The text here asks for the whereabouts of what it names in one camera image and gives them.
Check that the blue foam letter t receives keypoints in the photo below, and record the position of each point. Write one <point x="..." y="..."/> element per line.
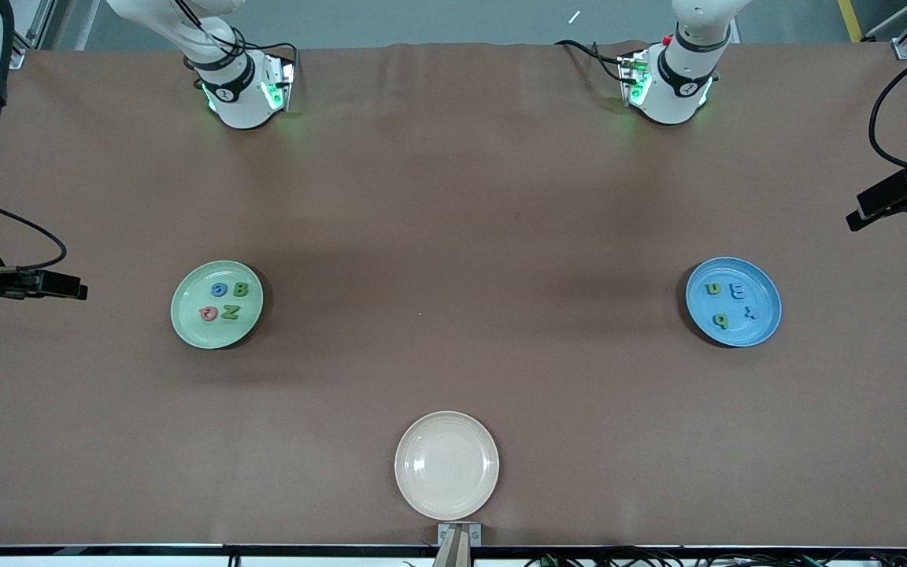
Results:
<point x="750" y="313"/>

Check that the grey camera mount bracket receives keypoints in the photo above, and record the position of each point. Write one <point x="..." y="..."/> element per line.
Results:
<point x="443" y="535"/>

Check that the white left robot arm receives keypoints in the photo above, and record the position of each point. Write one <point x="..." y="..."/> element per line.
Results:
<point x="674" y="102"/>

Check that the blue plate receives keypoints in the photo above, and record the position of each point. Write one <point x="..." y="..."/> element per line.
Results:
<point x="764" y="315"/>

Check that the brown table cover sheet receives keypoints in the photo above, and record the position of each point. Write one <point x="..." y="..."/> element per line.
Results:
<point x="501" y="378"/>

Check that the light green plate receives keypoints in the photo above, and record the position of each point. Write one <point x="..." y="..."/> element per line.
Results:
<point x="221" y="335"/>

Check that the red foam letter Q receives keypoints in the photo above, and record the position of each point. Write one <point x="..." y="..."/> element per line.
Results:
<point x="202" y="313"/>

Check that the blue foam letter m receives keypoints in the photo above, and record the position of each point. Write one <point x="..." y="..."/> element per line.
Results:
<point x="738" y="292"/>

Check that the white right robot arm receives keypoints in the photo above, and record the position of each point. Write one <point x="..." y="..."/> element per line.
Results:
<point x="241" y="102"/>

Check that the green foam letter B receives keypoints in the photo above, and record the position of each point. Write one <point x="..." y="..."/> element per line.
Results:
<point x="241" y="290"/>

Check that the beige camera pole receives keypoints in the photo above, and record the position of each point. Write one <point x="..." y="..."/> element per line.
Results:
<point x="453" y="555"/>

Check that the black table edge rail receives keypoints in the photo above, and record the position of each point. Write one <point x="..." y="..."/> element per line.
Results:
<point x="107" y="549"/>

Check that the green foam letter q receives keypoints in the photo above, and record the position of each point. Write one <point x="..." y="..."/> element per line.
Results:
<point x="721" y="321"/>

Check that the grey frame strut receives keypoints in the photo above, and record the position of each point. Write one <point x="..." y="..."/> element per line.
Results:
<point x="42" y="20"/>

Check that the yellow floor tape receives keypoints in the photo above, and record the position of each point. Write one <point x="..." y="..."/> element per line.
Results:
<point x="851" y="22"/>

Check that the beige plate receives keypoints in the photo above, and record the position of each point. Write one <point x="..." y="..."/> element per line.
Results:
<point x="446" y="465"/>

